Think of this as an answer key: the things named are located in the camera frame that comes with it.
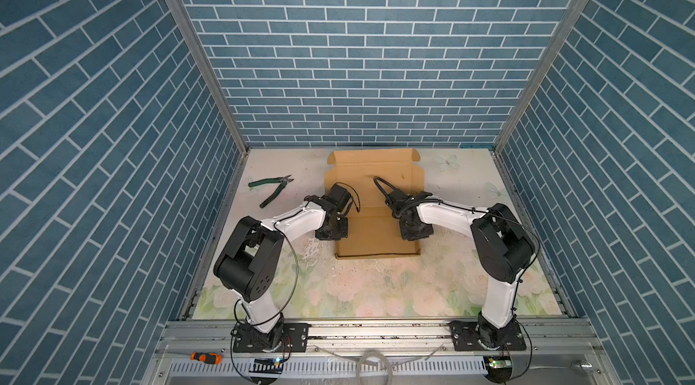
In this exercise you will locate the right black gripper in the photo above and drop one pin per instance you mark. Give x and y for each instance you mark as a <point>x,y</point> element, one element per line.
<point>424,233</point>

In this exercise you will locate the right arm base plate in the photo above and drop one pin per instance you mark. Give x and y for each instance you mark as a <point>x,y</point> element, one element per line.
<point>472,337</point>

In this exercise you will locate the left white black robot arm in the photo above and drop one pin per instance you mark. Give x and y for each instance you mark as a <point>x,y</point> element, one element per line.
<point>249,260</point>

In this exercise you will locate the clear plastic tube loop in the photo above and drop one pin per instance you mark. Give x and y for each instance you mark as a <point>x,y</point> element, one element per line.
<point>374,361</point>

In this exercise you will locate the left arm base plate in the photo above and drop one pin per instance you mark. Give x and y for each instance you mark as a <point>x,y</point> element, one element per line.
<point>287,337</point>

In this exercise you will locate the aluminium mounting rail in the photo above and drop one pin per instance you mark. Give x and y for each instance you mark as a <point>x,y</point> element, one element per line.
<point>545,335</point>

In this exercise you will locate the white slotted cable duct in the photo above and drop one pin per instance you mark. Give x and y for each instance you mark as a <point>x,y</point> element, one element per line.
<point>327,367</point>

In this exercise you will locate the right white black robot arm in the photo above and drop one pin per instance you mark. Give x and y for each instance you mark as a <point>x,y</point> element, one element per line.
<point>504,248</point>

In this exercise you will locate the brown cardboard box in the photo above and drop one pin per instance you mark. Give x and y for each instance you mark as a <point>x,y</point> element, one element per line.
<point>373,231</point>

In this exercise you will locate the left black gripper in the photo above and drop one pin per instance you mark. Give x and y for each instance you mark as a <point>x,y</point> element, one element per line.
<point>343,233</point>

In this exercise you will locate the orange black screwdriver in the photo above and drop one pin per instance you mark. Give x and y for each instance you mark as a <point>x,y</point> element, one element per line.
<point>211,358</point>

